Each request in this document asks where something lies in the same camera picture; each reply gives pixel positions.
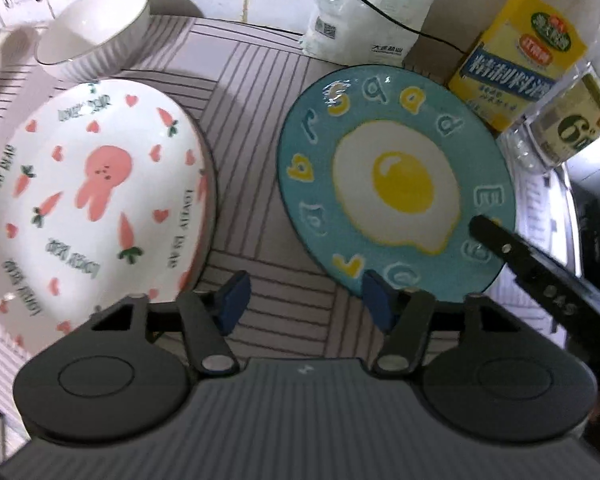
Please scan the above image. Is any white salt bag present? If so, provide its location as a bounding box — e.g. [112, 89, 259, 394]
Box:
[300, 0, 454, 67]

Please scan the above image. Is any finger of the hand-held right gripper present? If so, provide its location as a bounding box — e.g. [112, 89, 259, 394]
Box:
[467, 214, 600, 351]

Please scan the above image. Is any black cable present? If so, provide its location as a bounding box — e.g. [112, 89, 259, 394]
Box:
[299, 0, 481, 56]

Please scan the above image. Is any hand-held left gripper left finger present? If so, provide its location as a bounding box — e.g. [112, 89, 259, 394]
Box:
[91, 270, 254, 379]

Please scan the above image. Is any stainless steel sink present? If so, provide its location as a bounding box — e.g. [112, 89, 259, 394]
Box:
[550, 155, 600, 301]

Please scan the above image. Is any blue fried egg plate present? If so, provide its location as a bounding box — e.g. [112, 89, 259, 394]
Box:
[276, 65, 517, 306]

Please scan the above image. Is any clear labelled plastic bottle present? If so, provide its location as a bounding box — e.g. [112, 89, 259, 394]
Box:
[497, 0, 600, 177]

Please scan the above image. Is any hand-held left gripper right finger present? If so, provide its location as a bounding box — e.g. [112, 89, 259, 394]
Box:
[362, 270, 524, 379]

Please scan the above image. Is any white ribbed bowl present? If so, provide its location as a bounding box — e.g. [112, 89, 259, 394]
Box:
[34, 0, 152, 84]

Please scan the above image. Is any yellow cooking wine pouch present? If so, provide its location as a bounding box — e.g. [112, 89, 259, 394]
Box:
[447, 0, 589, 134]

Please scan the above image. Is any white rabbit carrot plate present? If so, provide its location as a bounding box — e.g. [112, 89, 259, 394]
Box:
[0, 77, 219, 357]

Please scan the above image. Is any grey striped mat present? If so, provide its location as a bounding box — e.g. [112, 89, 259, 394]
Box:
[0, 15, 573, 378]

